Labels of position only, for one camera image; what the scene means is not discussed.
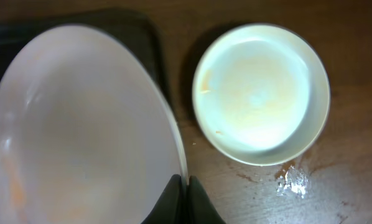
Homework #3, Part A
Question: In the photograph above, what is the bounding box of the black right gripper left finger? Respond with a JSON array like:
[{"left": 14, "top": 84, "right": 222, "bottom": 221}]
[{"left": 142, "top": 174, "right": 183, "bottom": 224}]

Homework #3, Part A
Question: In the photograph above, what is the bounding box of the white plate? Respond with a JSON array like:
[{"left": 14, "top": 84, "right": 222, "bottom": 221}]
[
  {"left": 192, "top": 24, "right": 331, "bottom": 166},
  {"left": 0, "top": 25, "right": 187, "bottom": 223}
]

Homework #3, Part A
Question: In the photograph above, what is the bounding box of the brown translucent tray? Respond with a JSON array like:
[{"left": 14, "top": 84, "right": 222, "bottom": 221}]
[{"left": 0, "top": 8, "right": 170, "bottom": 100}]

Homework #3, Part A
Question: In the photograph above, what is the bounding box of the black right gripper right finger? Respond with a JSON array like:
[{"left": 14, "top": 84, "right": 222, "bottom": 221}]
[{"left": 188, "top": 176, "right": 226, "bottom": 224}]

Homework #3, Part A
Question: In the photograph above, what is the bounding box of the white plate top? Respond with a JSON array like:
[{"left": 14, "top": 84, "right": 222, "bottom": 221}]
[{"left": 0, "top": 25, "right": 187, "bottom": 223}]

